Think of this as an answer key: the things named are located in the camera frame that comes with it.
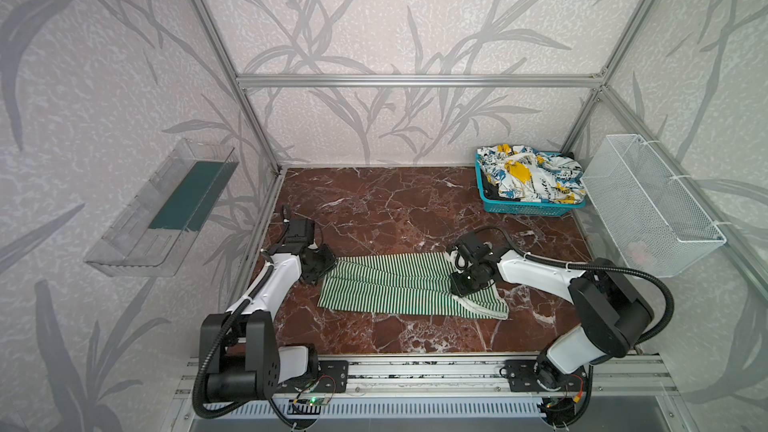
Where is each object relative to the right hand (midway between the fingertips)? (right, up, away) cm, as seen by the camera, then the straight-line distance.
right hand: (453, 279), depth 90 cm
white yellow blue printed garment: (+26, +34, +13) cm, 44 cm away
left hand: (-35, +8, -2) cm, 36 cm away
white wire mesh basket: (+39, +20, -27) cm, 51 cm away
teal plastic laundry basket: (+28, +21, +12) cm, 37 cm away
